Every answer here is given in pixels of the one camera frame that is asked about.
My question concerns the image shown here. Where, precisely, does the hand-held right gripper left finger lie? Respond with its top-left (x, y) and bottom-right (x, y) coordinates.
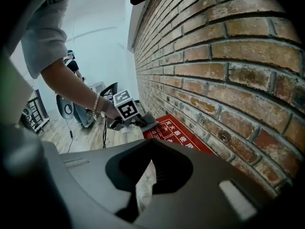
top-left (42, 138), bottom-right (157, 229)

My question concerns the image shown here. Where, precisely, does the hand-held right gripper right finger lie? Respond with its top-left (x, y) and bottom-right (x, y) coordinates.
top-left (132, 138), bottom-right (278, 229)

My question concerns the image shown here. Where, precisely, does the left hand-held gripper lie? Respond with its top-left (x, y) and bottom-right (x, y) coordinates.
top-left (106, 89), bottom-right (150, 131)

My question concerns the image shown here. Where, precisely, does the grey cloth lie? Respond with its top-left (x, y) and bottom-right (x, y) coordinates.
top-left (137, 111), bottom-right (160, 135)

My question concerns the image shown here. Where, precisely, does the red fire extinguisher box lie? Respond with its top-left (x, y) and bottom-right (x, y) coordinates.
top-left (142, 114), bottom-right (215, 155)

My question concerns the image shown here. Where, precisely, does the person's left forearm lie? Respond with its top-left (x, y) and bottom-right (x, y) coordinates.
top-left (40, 57), bottom-right (107, 115)

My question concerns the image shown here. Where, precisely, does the person's left hand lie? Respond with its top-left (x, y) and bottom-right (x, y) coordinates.
top-left (101, 99), bottom-right (120, 123)

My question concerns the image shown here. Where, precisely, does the black mesh chair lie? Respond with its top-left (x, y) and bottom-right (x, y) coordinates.
top-left (101, 82), bottom-right (119, 97)

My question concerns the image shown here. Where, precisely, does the white desk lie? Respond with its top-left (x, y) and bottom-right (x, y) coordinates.
top-left (86, 81), bottom-right (105, 96)

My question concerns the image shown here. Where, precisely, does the black metal rack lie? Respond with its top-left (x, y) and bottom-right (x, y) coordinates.
top-left (20, 89), bottom-right (51, 134)

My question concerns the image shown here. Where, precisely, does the person's white shirt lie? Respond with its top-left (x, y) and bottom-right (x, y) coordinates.
top-left (20, 0), bottom-right (72, 80)

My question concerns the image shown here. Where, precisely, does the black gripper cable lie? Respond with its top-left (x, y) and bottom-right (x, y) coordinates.
top-left (102, 115), bottom-right (108, 149)

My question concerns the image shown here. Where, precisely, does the black floor cable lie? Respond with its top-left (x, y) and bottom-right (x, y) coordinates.
top-left (66, 119), bottom-right (74, 153)

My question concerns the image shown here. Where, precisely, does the white bead bracelet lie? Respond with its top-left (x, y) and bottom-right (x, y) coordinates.
top-left (92, 92), bottom-right (101, 115)

